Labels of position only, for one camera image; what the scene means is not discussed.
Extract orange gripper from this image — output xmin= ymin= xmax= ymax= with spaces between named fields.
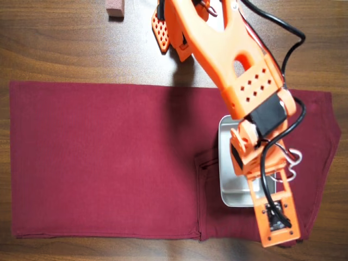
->
xmin=229 ymin=120 xmax=288 ymax=178

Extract rectangular metal tray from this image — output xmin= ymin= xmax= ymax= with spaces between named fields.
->
xmin=216 ymin=115 xmax=278 ymax=208

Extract dark red cloth garment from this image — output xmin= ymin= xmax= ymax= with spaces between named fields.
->
xmin=9 ymin=80 xmax=343 ymax=248

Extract pink sponge block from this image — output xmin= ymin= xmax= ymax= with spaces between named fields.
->
xmin=105 ymin=0 xmax=126 ymax=19

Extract white and red servo wires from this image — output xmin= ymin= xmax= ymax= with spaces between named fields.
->
xmin=270 ymin=141 xmax=303 ymax=183

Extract orange camera mount with board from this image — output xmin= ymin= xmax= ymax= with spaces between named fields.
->
xmin=245 ymin=163 xmax=301 ymax=248

